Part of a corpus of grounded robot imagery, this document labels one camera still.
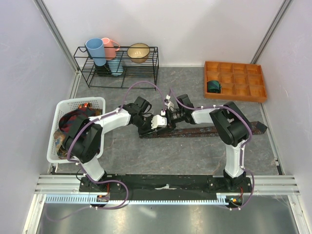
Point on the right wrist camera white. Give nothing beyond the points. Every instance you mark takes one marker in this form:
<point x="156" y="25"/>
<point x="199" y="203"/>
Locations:
<point x="168" y="104"/>

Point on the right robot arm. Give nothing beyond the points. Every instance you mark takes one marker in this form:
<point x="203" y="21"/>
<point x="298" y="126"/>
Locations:
<point x="234" y="130"/>

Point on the green tie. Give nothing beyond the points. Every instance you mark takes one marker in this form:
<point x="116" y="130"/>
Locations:
<point x="214" y="86"/>

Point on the white plastic basket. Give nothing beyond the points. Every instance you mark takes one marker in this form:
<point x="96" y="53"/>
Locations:
<point x="62" y="108"/>

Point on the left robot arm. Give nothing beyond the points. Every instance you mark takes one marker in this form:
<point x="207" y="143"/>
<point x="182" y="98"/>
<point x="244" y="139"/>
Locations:
<point x="83" y="132"/>

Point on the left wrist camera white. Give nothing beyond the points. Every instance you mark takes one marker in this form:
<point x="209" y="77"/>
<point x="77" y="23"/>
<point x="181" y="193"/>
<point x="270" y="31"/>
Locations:
<point x="159" y="120"/>

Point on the brown floral tie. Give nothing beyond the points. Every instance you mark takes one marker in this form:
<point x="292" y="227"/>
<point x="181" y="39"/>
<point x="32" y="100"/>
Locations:
<point x="258" y="128"/>

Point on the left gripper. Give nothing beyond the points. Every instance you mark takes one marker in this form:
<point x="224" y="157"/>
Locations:
<point x="148" y="132"/>

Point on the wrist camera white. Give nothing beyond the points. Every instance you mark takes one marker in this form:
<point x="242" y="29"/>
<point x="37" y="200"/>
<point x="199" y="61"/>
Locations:
<point x="168" y="104"/>
<point x="159" y="120"/>

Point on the light blue lower cup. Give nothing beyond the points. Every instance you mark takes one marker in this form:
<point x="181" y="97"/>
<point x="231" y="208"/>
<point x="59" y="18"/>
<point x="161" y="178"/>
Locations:
<point x="116" y="67"/>

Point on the patterned ties pile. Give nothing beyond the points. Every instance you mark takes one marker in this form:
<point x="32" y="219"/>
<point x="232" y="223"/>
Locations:
<point x="59" y="137"/>

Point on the amber glass bowl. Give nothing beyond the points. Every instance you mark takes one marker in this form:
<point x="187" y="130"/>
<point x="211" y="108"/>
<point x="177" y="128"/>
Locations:
<point x="138" y="52"/>

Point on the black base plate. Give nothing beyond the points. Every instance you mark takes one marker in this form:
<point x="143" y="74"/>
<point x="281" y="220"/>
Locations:
<point x="168" y="187"/>

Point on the pink cup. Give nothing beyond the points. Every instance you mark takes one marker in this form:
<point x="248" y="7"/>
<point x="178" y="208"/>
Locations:
<point x="110" y="47"/>

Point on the red navy striped tie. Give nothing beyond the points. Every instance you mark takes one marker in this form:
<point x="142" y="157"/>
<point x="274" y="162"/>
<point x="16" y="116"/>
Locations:
<point x="68" y="119"/>

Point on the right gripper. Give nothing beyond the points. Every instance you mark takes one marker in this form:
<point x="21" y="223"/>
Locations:
<point x="170" y="123"/>

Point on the orange compartment tray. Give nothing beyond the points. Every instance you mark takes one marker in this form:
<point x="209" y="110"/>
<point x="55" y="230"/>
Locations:
<point x="239" y="81"/>

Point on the black wire rack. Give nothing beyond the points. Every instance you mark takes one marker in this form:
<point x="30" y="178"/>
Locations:
<point x="100" y="76"/>

